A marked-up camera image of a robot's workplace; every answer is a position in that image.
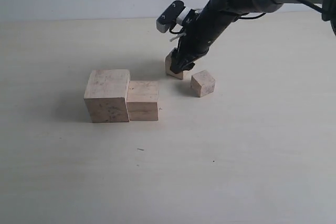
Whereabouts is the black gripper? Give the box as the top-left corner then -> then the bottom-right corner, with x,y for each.
170,0 -> 257,74

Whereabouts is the third largest wooden cube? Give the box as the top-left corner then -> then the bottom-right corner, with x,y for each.
164,48 -> 184,80

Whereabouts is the smallest wooden cube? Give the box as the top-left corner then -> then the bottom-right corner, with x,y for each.
191,70 -> 215,98

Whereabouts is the second largest wooden cube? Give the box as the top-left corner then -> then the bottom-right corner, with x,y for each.
127,81 -> 159,121

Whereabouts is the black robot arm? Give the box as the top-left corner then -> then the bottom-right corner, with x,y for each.
156,0 -> 335,74

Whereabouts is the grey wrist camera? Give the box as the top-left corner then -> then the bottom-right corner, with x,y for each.
156,0 -> 199,35

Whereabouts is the black cable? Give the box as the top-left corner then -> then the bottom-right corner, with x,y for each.
237,11 -> 267,22

